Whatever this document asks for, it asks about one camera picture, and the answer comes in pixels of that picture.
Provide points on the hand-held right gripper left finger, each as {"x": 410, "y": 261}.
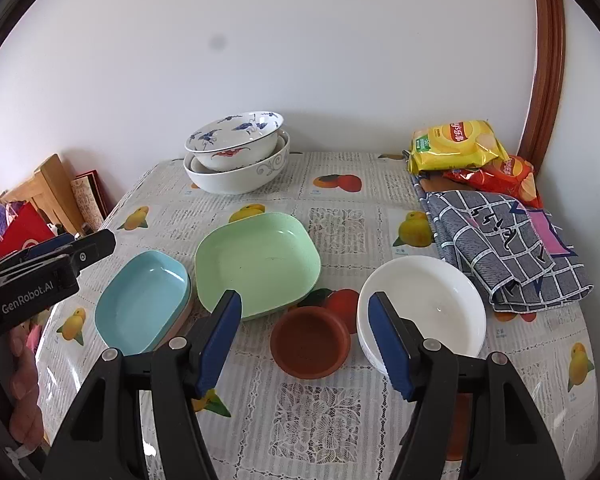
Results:
{"x": 222, "y": 342}

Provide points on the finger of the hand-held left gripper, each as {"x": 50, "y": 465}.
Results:
{"x": 50, "y": 247}
{"x": 95, "y": 249}

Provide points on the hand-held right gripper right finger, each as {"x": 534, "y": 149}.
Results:
{"x": 392, "y": 347}

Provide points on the white round bowl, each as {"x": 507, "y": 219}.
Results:
{"x": 430, "y": 305}

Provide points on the blue square plate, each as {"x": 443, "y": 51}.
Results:
{"x": 140, "y": 300}

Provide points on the brown clay bowl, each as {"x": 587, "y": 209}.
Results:
{"x": 307, "y": 342}
{"x": 457, "y": 425}

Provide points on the green square plate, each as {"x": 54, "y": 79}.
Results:
{"x": 260, "y": 265}

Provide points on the person's left hand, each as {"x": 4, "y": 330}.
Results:
{"x": 25, "y": 400}

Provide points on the red paper bag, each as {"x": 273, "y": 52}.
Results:
{"x": 22, "y": 232}

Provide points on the wooden board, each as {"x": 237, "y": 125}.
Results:
{"x": 55, "y": 185}

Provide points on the fruit print lace tablecloth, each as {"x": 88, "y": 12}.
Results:
{"x": 330, "y": 230}

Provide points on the grey checked cloth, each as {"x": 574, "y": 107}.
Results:
{"x": 500, "y": 250}

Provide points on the large white patterned bowl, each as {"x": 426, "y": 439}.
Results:
{"x": 240, "y": 181}

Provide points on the blue crane porcelain bowl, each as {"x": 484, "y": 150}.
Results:
{"x": 240, "y": 152}

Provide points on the red chip bag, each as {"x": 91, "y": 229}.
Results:
{"x": 510, "y": 175}

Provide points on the yellow chip bag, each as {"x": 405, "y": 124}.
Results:
{"x": 455, "y": 147}

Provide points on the brown wooden door frame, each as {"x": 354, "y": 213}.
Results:
{"x": 545, "y": 85}

